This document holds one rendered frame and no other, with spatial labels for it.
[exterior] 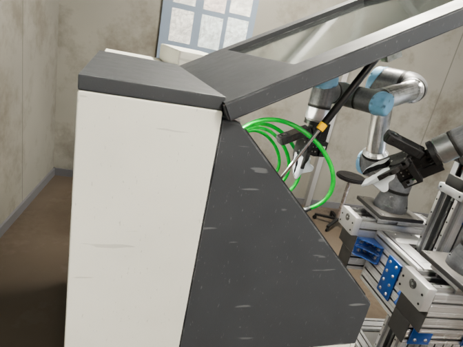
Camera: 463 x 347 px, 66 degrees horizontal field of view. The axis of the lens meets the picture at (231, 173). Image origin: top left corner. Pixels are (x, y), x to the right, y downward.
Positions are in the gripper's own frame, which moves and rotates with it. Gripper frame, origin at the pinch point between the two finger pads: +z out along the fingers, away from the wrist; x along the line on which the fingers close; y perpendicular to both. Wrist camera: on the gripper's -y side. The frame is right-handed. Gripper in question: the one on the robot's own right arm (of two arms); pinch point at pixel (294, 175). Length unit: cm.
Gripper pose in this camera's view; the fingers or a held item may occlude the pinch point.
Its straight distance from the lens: 126.5
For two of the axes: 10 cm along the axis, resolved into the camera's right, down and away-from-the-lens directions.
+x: -2.8, -3.7, 8.9
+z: -1.9, 9.3, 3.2
